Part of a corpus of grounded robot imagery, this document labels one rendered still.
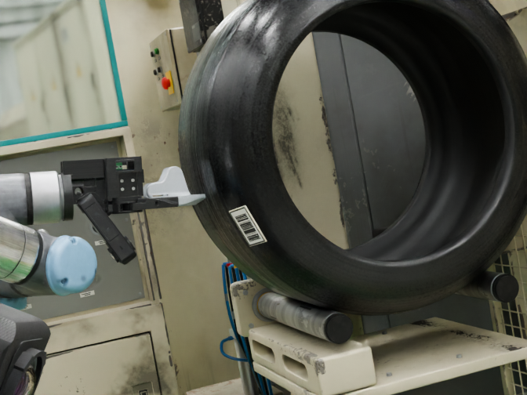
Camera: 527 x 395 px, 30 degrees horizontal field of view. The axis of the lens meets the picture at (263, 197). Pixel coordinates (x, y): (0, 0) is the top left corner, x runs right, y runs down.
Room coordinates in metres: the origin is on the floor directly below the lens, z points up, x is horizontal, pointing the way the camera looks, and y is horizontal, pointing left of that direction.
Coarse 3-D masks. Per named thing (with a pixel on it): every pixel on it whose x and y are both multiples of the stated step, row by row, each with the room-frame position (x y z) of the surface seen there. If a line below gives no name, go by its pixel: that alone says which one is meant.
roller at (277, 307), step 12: (264, 300) 1.70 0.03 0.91; (276, 300) 1.65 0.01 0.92; (288, 300) 1.61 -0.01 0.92; (264, 312) 1.69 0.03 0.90; (276, 312) 1.62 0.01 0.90; (288, 312) 1.57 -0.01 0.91; (300, 312) 1.52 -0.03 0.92; (312, 312) 1.48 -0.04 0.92; (324, 312) 1.45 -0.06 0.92; (336, 312) 1.43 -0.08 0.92; (288, 324) 1.59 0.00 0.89; (300, 324) 1.51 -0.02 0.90; (312, 324) 1.46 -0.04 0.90; (324, 324) 1.41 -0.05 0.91; (336, 324) 1.41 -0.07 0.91; (348, 324) 1.42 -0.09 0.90; (324, 336) 1.42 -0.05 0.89; (336, 336) 1.41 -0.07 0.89; (348, 336) 1.41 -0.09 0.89
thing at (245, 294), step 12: (240, 288) 1.73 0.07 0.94; (252, 288) 1.74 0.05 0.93; (264, 288) 1.74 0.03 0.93; (240, 300) 1.73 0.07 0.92; (252, 300) 1.73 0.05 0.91; (240, 312) 1.73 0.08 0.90; (252, 312) 1.73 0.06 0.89; (240, 324) 1.73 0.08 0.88; (252, 324) 1.73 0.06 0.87; (264, 324) 1.74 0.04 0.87
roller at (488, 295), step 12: (480, 276) 1.54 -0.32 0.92; (492, 276) 1.51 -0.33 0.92; (504, 276) 1.50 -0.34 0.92; (468, 288) 1.57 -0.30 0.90; (480, 288) 1.53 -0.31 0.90; (492, 288) 1.49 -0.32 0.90; (504, 288) 1.49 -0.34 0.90; (516, 288) 1.50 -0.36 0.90; (492, 300) 1.52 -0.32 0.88; (504, 300) 1.49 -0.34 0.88
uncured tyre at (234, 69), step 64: (256, 0) 1.45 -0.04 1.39; (320, 0) 1.43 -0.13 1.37; (384, 0) 1.46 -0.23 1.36; (448, 0) 1.48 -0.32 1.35; (256, 64) 1.40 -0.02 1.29; (448, 64) 1.75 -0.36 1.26; (512, 64) 1.51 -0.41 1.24; (192, 128) 1.49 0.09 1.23; (256, 128) 1.39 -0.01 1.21; (448, 128) 1.77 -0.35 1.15; (512, 128) 1.50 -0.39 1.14; (192, 192) 1.55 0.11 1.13; (256, 192) 1.39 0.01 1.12; (448, 192) 1.76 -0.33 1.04; (512, 192) 1.50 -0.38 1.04; (256, 256) 1.42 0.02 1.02; (320, 256) 1.41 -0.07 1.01; (384, 256) 1.72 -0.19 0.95; (448, 256) 1.46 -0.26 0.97
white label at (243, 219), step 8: (240, 208) 1.39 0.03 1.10; (232, 216) 1.41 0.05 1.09; (240, 216) 1.39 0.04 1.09; (248, 216) 1.38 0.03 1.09; (240, 224) 1.40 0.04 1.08; (248, 224) 1.39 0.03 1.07; (256, 224) 1.38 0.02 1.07; (248, 232) 1.40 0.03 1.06; (256, 232) 1.39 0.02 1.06; (248, 240) 1.41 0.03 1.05; (256, 240) 1.39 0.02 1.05; (264, 240) 1.38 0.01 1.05
